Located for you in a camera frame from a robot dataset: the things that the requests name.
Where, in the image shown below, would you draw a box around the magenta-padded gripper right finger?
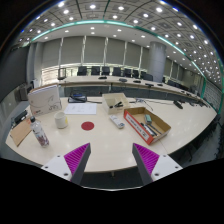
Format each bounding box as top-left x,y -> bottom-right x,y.
131,142 -> 184,186

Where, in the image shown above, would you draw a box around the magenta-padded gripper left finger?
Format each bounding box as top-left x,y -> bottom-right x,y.
41,142 -> 92,186

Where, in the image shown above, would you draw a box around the clear black-capped drink bottle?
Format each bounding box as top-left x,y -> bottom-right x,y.
29,115 -> 50,148

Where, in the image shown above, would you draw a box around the black pens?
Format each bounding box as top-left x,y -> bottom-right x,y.
139,122 -> 163,137

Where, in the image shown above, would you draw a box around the red-sided open cardboard box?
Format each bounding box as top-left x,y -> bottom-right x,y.
123,106 -> 172,146

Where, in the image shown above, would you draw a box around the flat round red coaster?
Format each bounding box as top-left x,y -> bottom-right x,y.
80,121 -> 95,132

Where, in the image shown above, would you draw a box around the white cup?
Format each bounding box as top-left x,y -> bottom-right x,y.
53,110 -> 69,130

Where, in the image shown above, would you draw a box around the white remote control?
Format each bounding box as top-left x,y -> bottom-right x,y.
109,114 -> 126,130

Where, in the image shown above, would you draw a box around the white paper sheet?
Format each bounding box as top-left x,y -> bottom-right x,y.
63,102 -> 98,116

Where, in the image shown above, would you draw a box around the black desk phone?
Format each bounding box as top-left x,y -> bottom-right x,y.
67,93 -> 88,104

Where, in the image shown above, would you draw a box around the brown kraft envelope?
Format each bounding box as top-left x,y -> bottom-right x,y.
9,117 -> 33,148

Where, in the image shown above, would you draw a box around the black table microphone base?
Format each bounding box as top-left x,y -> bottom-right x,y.
173,99 -> 184,110

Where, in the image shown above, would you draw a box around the white printed paper box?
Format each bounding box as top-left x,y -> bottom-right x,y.
27,84 -> 63,117

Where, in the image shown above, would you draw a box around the beige open organizer box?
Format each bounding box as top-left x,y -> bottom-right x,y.
101,92 -> 131,115

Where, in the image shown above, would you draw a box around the black flat device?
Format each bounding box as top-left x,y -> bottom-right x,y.
10,109 -> 29,128

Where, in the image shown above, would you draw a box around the grey box monitor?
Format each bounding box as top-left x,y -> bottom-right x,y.
18,83 -> 34,101

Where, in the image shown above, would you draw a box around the row of black office chairs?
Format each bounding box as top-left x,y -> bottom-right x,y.
76,65 -> 154,82

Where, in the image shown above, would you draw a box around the group of ceiling lights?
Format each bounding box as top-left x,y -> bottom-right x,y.
19,0 -> 221,78

